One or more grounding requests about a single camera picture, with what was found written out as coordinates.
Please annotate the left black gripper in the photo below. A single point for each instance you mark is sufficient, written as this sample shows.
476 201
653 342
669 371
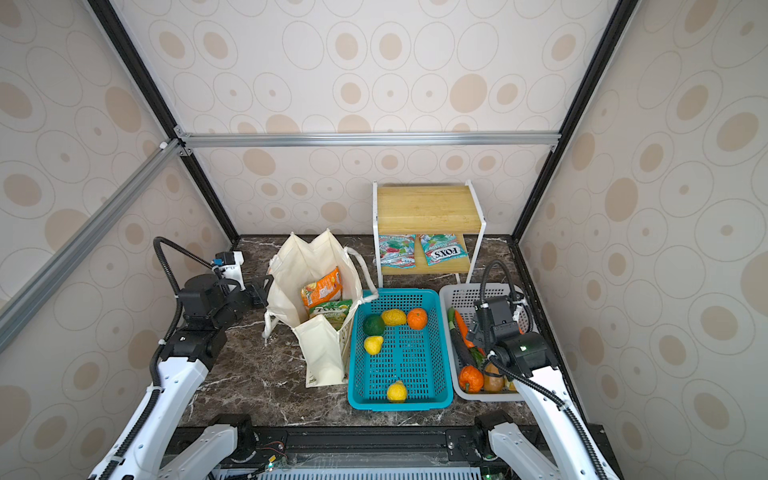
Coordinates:
261 295

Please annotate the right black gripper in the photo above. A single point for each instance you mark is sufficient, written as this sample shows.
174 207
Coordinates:
476 330

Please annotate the floral cream grocery tote bag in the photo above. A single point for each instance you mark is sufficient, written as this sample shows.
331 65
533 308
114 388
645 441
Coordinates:
298 263

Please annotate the orange pink snack bag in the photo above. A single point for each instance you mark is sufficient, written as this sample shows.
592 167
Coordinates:
328 288

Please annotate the green yellow snack bag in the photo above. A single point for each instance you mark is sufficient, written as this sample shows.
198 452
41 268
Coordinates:
334 311

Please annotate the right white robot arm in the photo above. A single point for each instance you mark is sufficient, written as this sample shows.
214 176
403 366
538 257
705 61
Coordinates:
574 454

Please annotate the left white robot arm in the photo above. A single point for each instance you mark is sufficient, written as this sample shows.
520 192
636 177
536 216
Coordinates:
207 306

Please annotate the green Fox's candy bag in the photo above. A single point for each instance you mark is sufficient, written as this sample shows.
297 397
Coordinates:
440 248

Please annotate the green red candy bag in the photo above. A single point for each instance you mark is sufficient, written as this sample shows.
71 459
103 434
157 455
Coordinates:
397 251

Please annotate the orange carrot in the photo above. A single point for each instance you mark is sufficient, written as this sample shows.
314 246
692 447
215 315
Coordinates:
463 329

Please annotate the green cucumber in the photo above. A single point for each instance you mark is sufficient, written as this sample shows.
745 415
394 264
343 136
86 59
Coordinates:
472 357

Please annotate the brown potato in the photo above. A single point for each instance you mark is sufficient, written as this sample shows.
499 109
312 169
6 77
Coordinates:
494 381

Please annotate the white plastic basket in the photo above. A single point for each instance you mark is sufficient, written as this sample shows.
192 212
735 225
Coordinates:
462 300

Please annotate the orange bell pepper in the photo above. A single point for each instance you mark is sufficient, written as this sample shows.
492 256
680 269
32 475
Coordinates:
471 380

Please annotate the orange fruit in teal basket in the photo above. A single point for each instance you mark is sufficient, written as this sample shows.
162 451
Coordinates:
417 319

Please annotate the teal plastic basket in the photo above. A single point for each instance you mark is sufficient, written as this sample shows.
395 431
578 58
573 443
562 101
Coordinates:
420 359

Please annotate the yellow lemon top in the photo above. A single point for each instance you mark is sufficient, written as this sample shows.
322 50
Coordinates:
394 317

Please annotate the yellow lemon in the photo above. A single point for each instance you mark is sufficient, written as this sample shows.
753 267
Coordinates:
397 392
394 317

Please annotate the green lime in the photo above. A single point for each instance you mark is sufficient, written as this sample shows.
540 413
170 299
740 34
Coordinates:
374 325

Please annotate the yellow lemon front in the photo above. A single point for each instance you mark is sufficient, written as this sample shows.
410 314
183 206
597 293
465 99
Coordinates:
397 392

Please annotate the white wooden two-tier shelf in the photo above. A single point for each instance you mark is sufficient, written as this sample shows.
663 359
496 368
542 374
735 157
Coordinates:
428 209

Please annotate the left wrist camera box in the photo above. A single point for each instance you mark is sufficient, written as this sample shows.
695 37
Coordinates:
228 265

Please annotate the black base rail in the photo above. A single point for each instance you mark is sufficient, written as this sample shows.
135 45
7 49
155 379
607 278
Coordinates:
352 447

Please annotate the aluminium diagonal rail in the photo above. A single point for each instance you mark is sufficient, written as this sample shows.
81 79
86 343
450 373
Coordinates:
21 309

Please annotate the aluminium horizontal rail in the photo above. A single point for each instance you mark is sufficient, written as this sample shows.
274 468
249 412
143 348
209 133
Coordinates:
381 139

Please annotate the black corner frame post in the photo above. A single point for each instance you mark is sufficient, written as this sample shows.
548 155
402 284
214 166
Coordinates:
107 16

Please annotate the black right corner post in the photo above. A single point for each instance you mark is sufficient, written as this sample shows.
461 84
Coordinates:
606 47

